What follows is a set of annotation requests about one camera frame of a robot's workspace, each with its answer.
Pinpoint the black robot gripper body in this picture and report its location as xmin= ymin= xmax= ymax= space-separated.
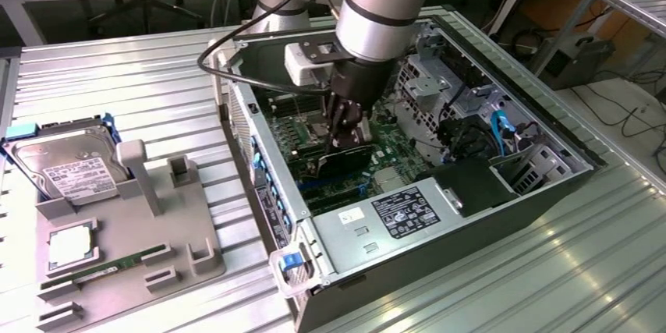
xmin=329 ymin=58 xmax=395 ymax=111

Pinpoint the black graphics card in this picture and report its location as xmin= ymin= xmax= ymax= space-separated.
xmin=314 ymin=143 xmax=375 ymax=180

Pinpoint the CPU socket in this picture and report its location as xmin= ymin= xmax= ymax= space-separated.
xmin=305 ymin=112 xmax=330 ymax=140

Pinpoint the green motherboard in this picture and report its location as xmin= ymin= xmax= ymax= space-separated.
xmin=265 ymin=90 xmax=449 ymax=215

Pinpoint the black RAM slots bank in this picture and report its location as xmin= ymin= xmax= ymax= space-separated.
xmin=269 ymin=93 xmax=329 ymax=116

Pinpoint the silver metal drive cage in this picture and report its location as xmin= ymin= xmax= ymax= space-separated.
xmin=393 ymin=51 xmax=502 ymax=157

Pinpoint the silver chipset heatsink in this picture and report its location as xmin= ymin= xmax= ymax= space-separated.
xmin=373 ymin=168 xmax=414 ymax=190

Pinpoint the silver power supply with label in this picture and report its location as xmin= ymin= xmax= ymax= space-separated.
xmin=314 ymin=175 xmax=466 ymax=274

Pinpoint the open black PC case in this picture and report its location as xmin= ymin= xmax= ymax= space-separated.
xmin=210 ymin=5 xmax=610 ymax=333

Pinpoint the black box on floor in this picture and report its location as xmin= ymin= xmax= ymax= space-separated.
xmin=540 ymin=35 xmax=617 ymax=90

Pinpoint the blue disk carrier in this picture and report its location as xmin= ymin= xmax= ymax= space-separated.
xmin=0 ymin=112 xmax=126 ymax=165

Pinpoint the grey parts rack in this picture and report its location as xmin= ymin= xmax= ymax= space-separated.
xmin=32 ymin=140 xmax=230 ymax=331

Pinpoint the silver hard disk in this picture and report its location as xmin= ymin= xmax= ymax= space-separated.
xmin=3 ymin=128 xmax=133 ymax=207

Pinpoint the silver CPU chip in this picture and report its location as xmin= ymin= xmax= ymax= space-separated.
xmin=48 ymin=226 xmax=97 ymax=264

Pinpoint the green RAM stick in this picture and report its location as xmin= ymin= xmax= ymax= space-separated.
xmin=40 ymin=245 xmax=169 ymax=289

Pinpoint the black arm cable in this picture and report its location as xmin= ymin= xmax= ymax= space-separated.
xmin=197 ymin=0 xmax=335 ymax=95

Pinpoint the blue flat wire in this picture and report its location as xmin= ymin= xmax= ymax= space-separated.
xmin=490 ymin=109 xmax=521 ymax=155

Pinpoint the aluminium frame table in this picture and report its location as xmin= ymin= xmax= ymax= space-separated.
xmin=569 ymin=0 xmax=666 ymax=62

